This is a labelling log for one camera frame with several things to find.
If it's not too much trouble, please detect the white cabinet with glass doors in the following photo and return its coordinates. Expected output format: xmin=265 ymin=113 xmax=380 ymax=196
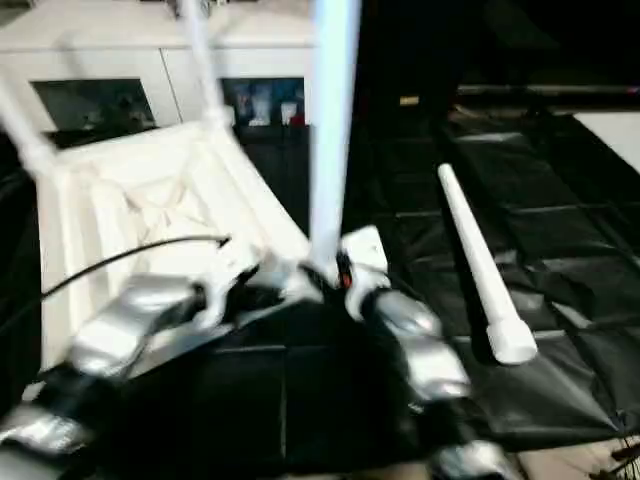
xmin=0 ymin=0 xmax=323 ymax=133

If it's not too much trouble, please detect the white flat board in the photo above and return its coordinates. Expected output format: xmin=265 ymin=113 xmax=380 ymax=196
xmin=575 ymin=110 xmax=640 ymax=173

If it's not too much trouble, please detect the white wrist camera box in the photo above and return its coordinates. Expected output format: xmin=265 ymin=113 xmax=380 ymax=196
xmin=193 ymin=240 xmax=269 ymax=333
xmin=335 ymin=225 xmax=393 ymax=323

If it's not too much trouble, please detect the black plastic mat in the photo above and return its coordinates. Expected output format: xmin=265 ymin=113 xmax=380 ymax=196
xmin=0 ymin=95 xmax=640 ymax=471

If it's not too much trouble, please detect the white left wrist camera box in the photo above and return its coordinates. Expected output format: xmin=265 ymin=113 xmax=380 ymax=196
xmin=193 ymin=240 xmax=269 ymax=333

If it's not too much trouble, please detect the white plastic table leg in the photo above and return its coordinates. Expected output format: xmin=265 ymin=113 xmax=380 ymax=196
xmin=306 ymin=0 xmax=364 ymax=273
xmin=0 ymin=72 xmax=63 ymax=183
xmin=178 ymin=0 xmax=233 ymax=131
xmin=436 ymin=163 xmax=540 ymax=367

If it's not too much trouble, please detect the white plastic table top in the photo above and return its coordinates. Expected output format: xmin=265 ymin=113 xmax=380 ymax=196
xmin=33 ymin=120 xmax=323 ymax=373

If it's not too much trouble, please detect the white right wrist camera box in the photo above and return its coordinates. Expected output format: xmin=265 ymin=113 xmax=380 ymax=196
xmin=335 ymin=225 xmax=393 ymax=323

